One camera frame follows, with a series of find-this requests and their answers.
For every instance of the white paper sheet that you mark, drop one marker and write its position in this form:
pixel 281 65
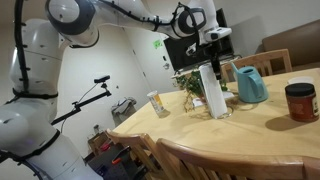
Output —
pixel 197 102

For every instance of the brown jar black lid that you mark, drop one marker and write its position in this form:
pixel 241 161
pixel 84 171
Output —
pixel 301 106

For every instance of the grey white cloth heap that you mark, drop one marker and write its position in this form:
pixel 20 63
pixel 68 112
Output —
pixel 123 106

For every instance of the white door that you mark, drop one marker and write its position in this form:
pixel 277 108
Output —
pixel 146 70

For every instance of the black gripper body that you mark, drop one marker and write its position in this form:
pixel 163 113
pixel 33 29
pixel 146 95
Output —
pixel 211 49

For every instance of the small wooden crate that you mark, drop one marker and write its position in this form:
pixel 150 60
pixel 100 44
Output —
pixel 96 141

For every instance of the green potted plant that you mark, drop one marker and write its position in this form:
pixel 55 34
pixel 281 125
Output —
pixel 190 83

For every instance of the black flat screen television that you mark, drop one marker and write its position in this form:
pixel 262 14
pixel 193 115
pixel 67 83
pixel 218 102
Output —
pixel 176 53

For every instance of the white paper towel roll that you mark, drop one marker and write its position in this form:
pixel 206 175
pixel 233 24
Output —
pixel 213 96

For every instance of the green sticky note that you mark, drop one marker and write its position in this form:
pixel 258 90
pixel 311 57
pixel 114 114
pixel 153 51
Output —
pixel 157 44

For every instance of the pale television stand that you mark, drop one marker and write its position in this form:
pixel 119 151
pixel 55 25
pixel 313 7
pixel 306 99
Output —
pixel 181 73

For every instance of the white round container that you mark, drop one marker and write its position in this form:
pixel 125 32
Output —
pixel 300 80

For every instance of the black external camera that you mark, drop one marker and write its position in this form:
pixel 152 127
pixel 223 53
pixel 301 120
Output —
pixel 101 79

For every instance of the light wooden dining chair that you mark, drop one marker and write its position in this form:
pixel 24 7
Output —
pixel 260 55
pixel 233 161
pixel 133 137

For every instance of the black storage case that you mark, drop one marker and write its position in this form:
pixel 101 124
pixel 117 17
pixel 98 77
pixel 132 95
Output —
pixel 113 170

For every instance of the teal watering can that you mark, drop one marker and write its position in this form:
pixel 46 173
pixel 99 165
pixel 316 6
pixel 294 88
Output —
pixel 250 86

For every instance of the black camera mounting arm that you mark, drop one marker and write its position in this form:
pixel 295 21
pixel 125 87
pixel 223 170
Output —
pixel 83 103

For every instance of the white printed cardboard canister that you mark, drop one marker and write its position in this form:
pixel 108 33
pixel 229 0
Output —
pixel 156 103

